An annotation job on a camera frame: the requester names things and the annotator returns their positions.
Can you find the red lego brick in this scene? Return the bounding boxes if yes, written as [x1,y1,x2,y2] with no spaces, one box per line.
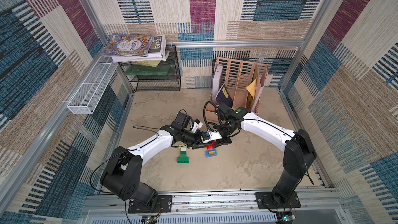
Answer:
[206,141,215,150]

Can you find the long blue lego brick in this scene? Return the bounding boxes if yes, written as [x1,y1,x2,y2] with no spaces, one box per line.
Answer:
[205,149,217,158]

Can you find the bright green square lego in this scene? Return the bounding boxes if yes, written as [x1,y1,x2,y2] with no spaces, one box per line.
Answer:
[180,151,187,159]

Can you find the long green lego brick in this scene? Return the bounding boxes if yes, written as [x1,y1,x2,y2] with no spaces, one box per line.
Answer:
[177,157,189,163]

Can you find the lime green lego brick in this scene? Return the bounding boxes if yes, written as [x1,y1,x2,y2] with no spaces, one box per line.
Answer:
[179,144,187,151]

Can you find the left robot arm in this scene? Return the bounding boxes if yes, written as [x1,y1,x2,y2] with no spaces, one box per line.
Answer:
[100,113,210,212]

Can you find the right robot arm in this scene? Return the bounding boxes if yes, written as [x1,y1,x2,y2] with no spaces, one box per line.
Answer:
[215,103,317,208]

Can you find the dark purple book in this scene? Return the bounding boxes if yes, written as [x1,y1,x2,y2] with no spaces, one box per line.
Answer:
[215,84,233,108]

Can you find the white book in organizer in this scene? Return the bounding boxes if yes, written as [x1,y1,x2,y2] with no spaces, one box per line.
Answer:
[211,65,223,101]

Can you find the yellow envelope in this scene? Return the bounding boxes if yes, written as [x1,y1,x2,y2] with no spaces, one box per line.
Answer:
[246,79,257,99]

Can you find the pink desk file organizer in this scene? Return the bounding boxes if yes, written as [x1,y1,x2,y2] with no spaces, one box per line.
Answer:
[214,58,257,111]

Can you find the pale pink folder in organizer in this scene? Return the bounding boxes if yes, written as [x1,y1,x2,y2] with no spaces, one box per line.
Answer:
[251,63,268,113]

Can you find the green folder on shelf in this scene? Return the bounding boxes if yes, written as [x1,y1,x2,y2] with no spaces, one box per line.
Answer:
[124,65,170,76]

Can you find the black and white Folio book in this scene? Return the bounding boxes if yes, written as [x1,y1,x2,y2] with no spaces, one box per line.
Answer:
[108,35,169,62]

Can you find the colourful illustrated book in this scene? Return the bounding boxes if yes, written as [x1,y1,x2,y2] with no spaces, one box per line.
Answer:
[102,34,154,57]

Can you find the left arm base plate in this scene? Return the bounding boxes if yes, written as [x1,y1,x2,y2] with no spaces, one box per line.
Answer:
[127,195,173,214]

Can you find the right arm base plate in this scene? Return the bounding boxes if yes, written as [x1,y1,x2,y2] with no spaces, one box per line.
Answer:
[255,191,302,211]

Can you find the black wire shelf rack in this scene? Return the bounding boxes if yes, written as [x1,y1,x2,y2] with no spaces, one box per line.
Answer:
[119,45,181,92]

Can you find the white wire mesh basket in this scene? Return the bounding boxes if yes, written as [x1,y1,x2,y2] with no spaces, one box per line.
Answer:
[67,57,118,114]

